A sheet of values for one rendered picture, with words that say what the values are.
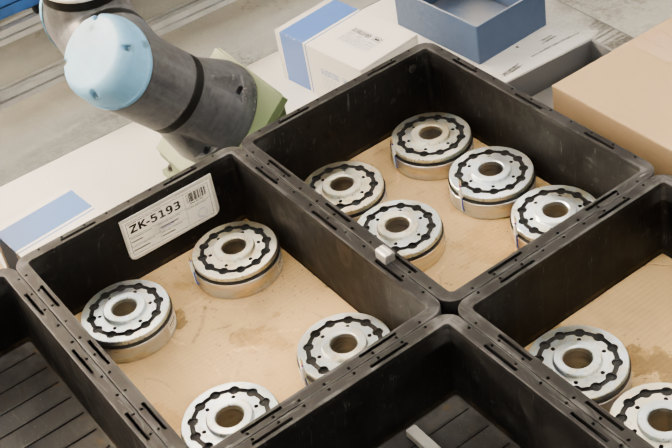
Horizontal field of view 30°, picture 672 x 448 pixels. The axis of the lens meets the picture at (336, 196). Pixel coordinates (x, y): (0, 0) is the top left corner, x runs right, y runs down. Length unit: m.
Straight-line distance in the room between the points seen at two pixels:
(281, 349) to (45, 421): 0.26
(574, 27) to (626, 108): 0.55
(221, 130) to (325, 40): 0.31
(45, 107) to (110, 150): 1.53
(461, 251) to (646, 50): 0.37
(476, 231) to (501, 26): 0.59
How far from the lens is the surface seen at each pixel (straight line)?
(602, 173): 1.45
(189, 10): 3.47
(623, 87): 1.57
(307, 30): 1.97
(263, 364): 1.36
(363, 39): 1.93
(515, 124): 1.53
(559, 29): 2.07
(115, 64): 1.61
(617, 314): 1.37
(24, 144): 3.37
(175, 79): 1.65
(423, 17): 2.06
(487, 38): 1.98
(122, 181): 1.90
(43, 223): 1.71
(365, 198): 1.50
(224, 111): 1.70
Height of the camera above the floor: 1.79
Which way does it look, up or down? 38 degrees down
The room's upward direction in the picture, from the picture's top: 11 degrees counter-clockwise
